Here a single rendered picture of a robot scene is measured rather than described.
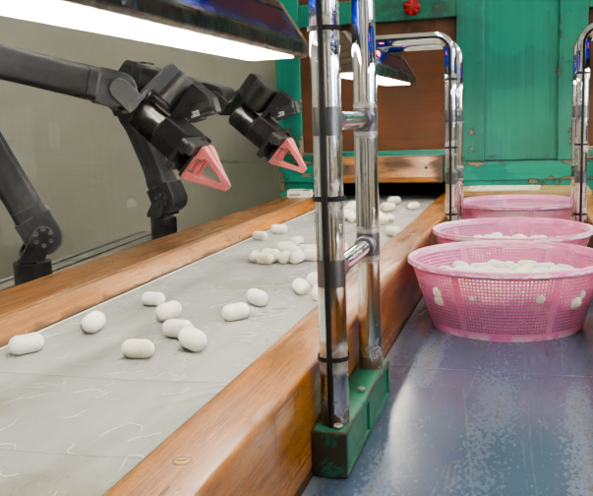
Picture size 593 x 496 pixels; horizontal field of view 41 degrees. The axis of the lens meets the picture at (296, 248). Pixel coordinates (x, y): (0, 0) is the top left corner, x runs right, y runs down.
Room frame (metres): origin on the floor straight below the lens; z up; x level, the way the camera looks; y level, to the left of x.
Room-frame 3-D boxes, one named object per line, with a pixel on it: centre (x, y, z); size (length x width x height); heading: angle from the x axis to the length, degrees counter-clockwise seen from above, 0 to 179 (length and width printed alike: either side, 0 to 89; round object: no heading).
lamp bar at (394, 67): (1.68, -0.18, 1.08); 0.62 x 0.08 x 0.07; 163
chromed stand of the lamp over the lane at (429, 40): (1.65, -0.25, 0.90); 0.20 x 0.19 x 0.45; 163
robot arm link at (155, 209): (1.90, 0.31, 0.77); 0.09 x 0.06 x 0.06; 158
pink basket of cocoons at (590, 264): (1.07, -0.29, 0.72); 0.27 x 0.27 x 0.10
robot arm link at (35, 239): (1.32, 0.44, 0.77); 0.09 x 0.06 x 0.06; 20
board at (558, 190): (1.97, -0.56, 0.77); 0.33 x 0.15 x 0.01; 73
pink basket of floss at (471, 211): (1.76, -0.50, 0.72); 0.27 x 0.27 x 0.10
